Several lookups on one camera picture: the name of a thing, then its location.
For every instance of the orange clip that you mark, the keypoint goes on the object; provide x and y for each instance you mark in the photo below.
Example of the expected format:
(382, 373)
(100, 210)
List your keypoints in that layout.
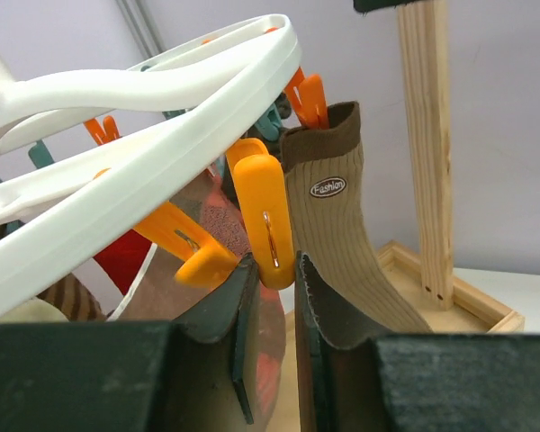
(307, 98)

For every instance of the striped brown sock left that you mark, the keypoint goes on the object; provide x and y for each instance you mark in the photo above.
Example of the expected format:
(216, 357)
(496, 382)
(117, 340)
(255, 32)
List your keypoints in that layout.
(73, 299)

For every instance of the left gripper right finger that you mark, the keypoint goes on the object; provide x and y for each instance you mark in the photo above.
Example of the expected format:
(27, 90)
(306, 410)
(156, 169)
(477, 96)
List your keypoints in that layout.
(355, 374)

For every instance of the white round clip hanger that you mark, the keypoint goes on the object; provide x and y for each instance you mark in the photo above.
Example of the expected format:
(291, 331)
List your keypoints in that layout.
(220, 84)

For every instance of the brown printed cloth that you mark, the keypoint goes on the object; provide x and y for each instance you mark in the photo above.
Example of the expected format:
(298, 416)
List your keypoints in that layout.
(211, 333)

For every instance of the red white sock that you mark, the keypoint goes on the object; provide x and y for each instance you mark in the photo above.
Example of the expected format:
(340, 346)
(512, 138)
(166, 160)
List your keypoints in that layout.
(123, 259)

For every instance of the wooden hanging rack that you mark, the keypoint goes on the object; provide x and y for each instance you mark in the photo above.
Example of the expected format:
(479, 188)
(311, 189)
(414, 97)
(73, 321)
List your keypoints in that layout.
(426, 280)

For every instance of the cream sock on hanger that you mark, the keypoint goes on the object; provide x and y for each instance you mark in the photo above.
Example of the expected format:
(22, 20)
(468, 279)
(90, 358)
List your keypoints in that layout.
(33, 310)

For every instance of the teal clip front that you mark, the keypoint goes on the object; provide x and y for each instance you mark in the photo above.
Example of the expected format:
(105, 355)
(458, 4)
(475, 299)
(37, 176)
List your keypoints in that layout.
(269, 124)

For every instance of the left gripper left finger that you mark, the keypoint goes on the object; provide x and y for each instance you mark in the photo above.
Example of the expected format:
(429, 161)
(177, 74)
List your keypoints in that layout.
(71, 377)

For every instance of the yellow clip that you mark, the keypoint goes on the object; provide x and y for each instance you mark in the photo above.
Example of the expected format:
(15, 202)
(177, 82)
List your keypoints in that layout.
(259, 184)
(207, 263)

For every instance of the tan sock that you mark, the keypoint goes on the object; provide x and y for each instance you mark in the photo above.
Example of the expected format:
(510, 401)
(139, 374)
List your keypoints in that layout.
(323, 175)

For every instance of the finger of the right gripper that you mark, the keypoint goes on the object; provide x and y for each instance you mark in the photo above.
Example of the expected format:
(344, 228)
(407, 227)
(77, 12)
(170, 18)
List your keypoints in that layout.
(369, 6)

